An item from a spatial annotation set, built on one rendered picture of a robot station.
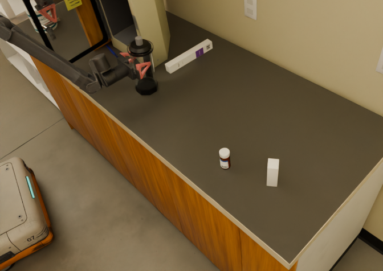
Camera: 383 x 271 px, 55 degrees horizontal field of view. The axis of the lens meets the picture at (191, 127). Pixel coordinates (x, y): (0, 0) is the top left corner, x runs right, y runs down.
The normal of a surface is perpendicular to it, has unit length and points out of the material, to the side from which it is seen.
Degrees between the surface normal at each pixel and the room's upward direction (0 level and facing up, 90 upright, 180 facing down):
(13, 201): 0
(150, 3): 90
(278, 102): 0
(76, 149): 0
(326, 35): 90
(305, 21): 90
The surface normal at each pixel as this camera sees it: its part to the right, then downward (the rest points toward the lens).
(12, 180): -0.13, -0.66
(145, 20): 0.68, 0.49
